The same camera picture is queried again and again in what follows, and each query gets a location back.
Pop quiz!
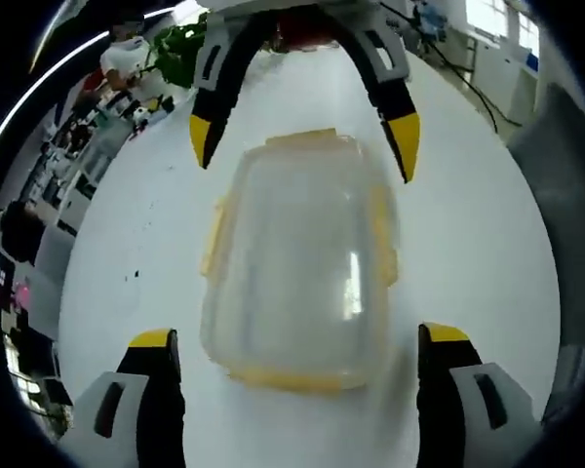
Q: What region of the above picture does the long curved ceiling light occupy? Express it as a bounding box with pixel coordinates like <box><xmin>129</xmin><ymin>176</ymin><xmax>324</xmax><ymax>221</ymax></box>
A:
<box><xmin>0</xmin><ymin>8</ymin><xmax>204</xmax><ymax>170</ymax></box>

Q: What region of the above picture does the computer monitor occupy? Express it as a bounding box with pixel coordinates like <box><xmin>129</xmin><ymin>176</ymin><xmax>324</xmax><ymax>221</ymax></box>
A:
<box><xmin>0</xmin><ymin>252</ymin><xmax>17</xmax><ymax>290</ymax></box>

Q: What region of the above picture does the dark red object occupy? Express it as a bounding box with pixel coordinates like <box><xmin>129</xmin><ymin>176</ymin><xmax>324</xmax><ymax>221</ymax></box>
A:
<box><xmin>271</xmin><ymin>10</ymin><xmax>345</xmax><ymax>54</ymax></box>

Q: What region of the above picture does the white cabinet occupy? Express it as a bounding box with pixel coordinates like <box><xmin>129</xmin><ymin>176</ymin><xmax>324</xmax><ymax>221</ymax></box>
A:
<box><xmin>467</xmin><ymin>33</ymin><xmax>542</xmax><ymax>123</ymax></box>

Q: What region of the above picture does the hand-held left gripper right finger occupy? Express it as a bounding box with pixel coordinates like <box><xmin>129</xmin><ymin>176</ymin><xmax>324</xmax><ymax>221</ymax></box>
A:
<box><xmin>416</xmin><ymin>321</ymin><xmax>540</xmax><ymax>468</ymax></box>

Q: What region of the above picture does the black cable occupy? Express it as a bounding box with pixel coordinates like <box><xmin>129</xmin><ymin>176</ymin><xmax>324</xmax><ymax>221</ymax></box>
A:
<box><xmin>409</xmin><ymin>9</ymin><xmax>524</xmax><ymax>132</ymax></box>

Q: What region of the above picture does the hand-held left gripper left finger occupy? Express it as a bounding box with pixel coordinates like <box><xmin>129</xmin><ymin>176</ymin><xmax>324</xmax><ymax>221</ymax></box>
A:
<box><xmin>74</xmin><ymin>328</ymin><xmax>186</xmax><ymax>468</ymax></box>

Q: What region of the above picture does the potted green plant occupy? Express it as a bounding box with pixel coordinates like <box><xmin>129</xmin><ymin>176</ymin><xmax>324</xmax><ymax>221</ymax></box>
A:
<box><xmin>147</xmin><ymin>22</ymin><xmax>211</xmax><ymax>90</ymax></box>

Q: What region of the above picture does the clear container with yellow buckles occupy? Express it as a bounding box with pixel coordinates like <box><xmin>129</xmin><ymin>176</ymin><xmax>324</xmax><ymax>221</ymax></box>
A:
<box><xmin>198</xmin><ymin>127</ymin><xmax>401</xmax><ymax>394</ymax></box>

